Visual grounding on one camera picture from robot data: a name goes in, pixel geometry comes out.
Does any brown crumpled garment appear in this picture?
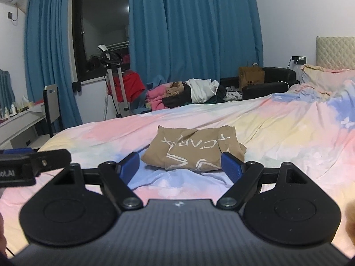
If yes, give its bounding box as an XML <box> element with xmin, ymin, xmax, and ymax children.
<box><xmin>166</xmin><ymin>81</ymin><xmax>185</xmax><ymax>97</ymax></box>

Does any bed with pastel sheet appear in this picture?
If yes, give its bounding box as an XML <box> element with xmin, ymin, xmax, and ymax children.
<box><xmin>0</xmin><ymin>80</ymin><xmax>355</xmax><ymax>258</ymax></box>

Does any row of cosmetic bottles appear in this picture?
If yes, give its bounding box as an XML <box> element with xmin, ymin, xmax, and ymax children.
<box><xmin>0</xmin><ymin>94</ymin><xmax>31</xmax><ymax>117</ymax></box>

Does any white patterned garment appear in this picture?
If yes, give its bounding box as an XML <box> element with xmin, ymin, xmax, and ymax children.
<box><xmin>224</xmin><ymin>87</ymin><xmax>244</xmax><ymax>102</ymax></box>

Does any air conditioner power cord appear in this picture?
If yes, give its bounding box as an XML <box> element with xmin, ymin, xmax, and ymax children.
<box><xmin>11</xmin><ymin>3</ymin><xmax>28</xmax><ymax>21</ymax></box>

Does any black and white chair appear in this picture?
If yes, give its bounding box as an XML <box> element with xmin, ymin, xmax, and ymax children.
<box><xmin>43</xmin><ymin>84</ymin><xmax>63</xmax><ymax>137</ymax></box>

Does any wavy-edged mirror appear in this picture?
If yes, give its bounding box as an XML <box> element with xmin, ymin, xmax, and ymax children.
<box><xmin>0</xmin><ymin>68</ymin><xmax>16</xmax><ymax>108</ymax></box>

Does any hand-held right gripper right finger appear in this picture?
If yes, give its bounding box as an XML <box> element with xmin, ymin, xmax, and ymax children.
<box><xmin>216</xmin><ymin>152</ymin><xmax>319</xmax><ymax>210</ymax></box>

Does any blue garment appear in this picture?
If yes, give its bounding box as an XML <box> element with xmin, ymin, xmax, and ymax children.
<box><xmin>130</xmin><ymin>82</ymin><xmax>167</xmax><ymax>114</ymax></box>

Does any dark window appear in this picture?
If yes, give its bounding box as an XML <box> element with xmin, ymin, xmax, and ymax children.
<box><xmin>71</xmin><ymin>0</ymin><xmax>131</xmax><ymax>82</ymax></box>

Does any blue curtain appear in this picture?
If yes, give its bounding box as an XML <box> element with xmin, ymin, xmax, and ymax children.
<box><xmin>24</xmin><ymin>0</ymin><xmax>84</xmax><ymax>139</ymax></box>
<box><xmin>128</xmin><ymin>0</ymin><xmax>264</xmax><ymax>95</ymax></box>

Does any tan shirt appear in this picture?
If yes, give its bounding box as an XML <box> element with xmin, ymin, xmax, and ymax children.
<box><xmin>140</xmin><ymin>125</ymin><xmax>247</xmax><ymax>171</ymax></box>

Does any white dressing table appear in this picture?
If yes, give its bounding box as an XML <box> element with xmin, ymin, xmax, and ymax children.
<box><xmin>0</xmin><ymin>101</ymin><xmax>47</xmax><ymax>150</ymax></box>

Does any garment steamer stand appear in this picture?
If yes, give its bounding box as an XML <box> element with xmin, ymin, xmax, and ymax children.
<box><xmin>98</xmin><ymin>44</ymin><xmax>131</xmax><ymax>121</ymax></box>

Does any person's right hand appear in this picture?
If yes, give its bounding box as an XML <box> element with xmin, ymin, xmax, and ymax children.
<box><xmin>345</xmin><ymin>203</ymin><xmax>355</xmax><ymax>241</ymax></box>

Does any white charging cable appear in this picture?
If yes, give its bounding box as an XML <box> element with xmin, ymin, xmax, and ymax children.
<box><xmin>279</xmin><ymin>61</ymin><xmax>303</xmax><ymax>85</ymax></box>

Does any black sofa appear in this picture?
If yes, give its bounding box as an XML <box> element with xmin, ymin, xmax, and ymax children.
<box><xmin>220</xmin><ymin>67</ymin><xmax>300</xmax><ymax>100</ymax></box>

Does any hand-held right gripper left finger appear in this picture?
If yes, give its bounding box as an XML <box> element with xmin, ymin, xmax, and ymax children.
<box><xmin>41</xmin><ymin>152</ymin><xmax>144</xmax><ymax>210</ymax></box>

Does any brown paper bag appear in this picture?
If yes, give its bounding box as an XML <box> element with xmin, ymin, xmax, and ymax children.
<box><xmin>239</xmin><ymin>64</ymin><xmax>265</xmax><ymax>92</ymax></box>

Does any pastel pillow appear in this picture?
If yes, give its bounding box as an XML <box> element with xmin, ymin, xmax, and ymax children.
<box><xmin>301</xmin><ymin>64</ymin><xmax>355</xmax><ymax>102</ymax></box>

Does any black garment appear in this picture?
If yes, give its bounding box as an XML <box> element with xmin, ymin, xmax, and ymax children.
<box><xmin>162</xmin><ymin>84</ymin><xmax>195</xmax><ymax>108</ymax></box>

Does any red garment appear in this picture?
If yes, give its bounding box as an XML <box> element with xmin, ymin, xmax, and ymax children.
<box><xmin>107</xmin><ymin>71</ymin><xmax>146</xmax><ymax>103</ymax></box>

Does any beige quilted headboard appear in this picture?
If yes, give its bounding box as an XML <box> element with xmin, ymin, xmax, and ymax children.
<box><xmin>316</xmin><ymin>36</ymin><xmax>355</xmax><ymax>70</ymax></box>

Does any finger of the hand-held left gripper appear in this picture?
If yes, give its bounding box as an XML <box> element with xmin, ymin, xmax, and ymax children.
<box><xmin>0</xmin><ymin>148</ymin><xmax>38</xmax><ymax>161</ymax></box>
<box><xmin>30</xmin><ymin>149</ymin><xmax>72</xmax><ymax>176</ymax></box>

